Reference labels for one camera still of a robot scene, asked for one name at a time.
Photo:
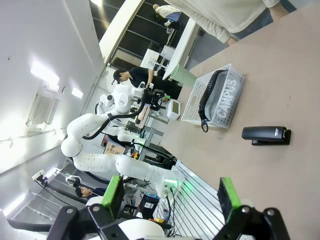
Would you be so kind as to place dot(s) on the grey slatted robot stand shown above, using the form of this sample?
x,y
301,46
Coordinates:
x,y
197,200

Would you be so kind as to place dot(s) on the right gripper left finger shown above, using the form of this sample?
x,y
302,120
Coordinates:
x,y
113,192

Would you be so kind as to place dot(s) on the bystander in light clothes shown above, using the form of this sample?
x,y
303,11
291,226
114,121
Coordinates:
x,y
165,11

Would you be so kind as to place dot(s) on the small printed cardboard box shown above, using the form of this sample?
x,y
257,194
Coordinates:
x,y
113,148

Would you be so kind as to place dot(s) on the pale green cup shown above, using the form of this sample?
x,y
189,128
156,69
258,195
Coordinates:
x,y
183,76

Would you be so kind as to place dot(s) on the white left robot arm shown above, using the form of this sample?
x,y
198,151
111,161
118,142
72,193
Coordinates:
x,y
95,165

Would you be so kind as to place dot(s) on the seated bystander with headset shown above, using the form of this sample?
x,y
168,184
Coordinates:
x,y
83,192

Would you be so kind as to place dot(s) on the bystander in black clothes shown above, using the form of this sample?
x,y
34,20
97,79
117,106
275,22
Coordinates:
x,y
140,73

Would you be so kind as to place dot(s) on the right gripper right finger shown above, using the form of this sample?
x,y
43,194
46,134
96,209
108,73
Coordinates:
x,y
228,197

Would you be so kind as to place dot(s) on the black stapler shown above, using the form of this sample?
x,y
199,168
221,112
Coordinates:
x,y
265,133

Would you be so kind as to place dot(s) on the white rectangular box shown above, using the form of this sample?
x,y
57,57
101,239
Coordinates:
x,y
172,112

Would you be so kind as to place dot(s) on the white desk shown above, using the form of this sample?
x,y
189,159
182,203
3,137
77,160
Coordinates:
x,y
178,47

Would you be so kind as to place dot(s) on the ceiling air conditioner unit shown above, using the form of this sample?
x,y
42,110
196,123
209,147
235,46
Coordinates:
x,y
40,110

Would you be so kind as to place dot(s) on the white perforated plastic basket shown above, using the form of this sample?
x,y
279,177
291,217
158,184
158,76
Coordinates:
x,y
192,105

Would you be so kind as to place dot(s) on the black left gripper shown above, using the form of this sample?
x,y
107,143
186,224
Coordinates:
x,y
149,96

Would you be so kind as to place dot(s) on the person in cream sweater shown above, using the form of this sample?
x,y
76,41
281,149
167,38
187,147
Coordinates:
x,y
220,15

